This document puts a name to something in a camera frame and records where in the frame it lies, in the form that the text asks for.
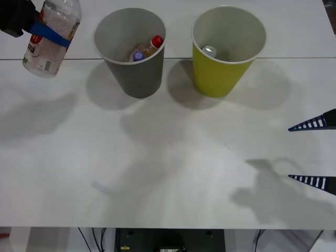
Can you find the clear bottle with pink label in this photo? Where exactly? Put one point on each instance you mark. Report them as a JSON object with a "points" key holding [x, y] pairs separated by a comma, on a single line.
{"points": [[44, 59]]}

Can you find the red-capped bottle with orange drink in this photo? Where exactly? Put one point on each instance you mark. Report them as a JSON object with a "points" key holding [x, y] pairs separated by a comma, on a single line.
{"points": [[151, 47]]}

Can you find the white table leg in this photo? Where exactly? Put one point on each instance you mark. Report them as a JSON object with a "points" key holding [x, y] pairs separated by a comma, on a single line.
{"points": [[19, 240]]}

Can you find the silver drink can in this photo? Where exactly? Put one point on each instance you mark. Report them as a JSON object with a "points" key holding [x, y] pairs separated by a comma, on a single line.
{"points": [[210, 50]]}

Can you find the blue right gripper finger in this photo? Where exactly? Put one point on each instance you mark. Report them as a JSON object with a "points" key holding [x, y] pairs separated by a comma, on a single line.
{"points": [[321, 182], [321, 121]]}

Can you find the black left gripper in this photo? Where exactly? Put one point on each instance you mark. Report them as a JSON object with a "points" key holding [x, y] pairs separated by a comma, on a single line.
{"points": [[15, 13]]}

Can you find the purple-capped plastic bottle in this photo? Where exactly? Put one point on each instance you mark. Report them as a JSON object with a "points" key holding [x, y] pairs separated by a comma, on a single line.
{"points": [[138, 56]]}

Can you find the yellow-green plastic bin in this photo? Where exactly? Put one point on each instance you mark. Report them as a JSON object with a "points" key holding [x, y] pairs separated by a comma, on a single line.
{"points": [[215, 76]]}

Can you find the black robot torso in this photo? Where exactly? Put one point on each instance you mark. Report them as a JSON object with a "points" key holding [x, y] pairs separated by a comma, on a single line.
{"points": [[147, 240]]}

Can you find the grey plastic bin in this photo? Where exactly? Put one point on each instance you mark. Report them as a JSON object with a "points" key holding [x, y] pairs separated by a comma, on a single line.
{"points": [[136, 76]]}

